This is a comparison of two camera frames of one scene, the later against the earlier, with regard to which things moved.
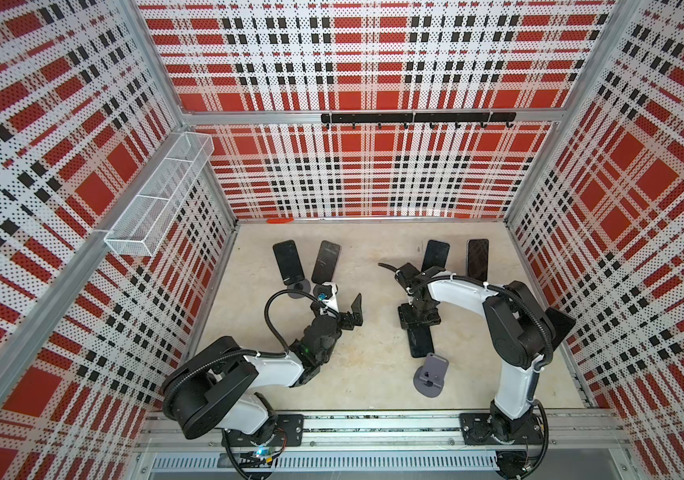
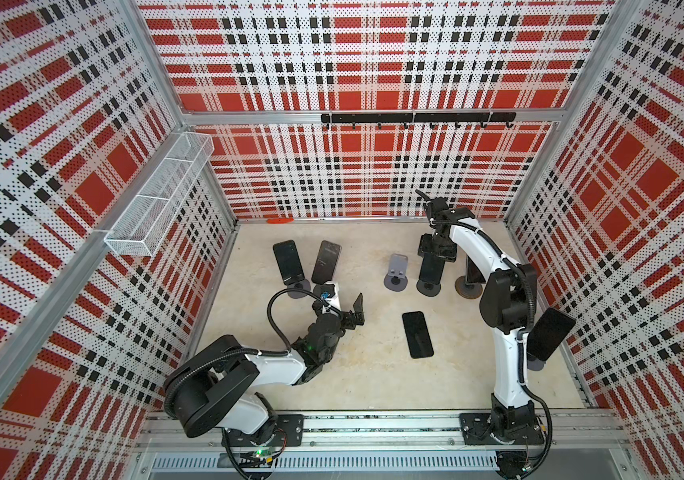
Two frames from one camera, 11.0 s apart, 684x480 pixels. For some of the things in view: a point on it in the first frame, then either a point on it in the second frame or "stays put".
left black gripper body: (344, 320) stays put
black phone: (288, 261) stays put
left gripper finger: (357, 310) stays put
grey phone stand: (429, 378) to (397, 277)
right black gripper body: (420, 314) to (439, 246)
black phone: (420, 341) stays put
